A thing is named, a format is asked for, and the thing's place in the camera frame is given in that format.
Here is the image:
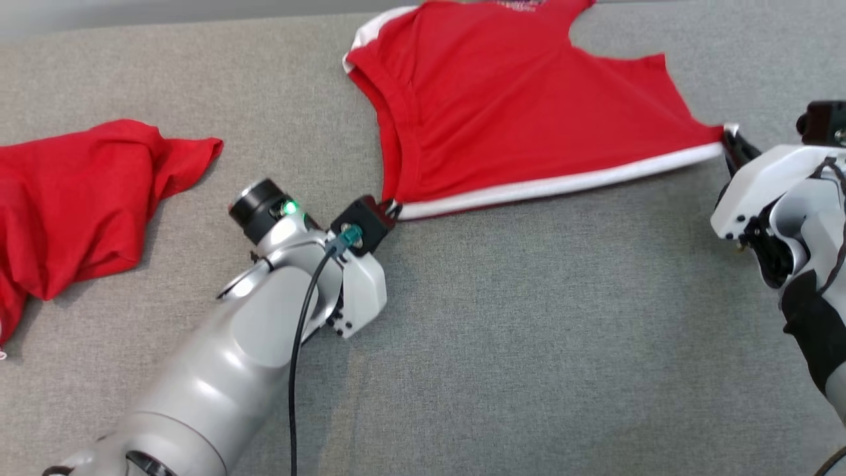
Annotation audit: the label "left arm teal-plug black cable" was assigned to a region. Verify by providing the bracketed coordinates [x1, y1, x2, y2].
[288, 223, 365, 476]

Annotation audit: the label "right arm braided black cable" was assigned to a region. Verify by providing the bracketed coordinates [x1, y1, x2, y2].
[812, 157, 846, 295]

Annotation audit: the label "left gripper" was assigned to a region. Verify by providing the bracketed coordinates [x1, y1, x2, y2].
[228, 178, 403, 339]

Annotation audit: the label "red tank top white hem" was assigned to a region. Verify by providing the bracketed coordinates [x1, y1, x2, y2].
[342, 0, 740, 222]

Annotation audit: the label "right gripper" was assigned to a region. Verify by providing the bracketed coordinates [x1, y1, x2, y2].
[711, 131, 846, 240]

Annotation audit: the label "red garment thin white stripes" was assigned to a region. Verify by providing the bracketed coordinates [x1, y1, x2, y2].
[0, 119, 224, 361]

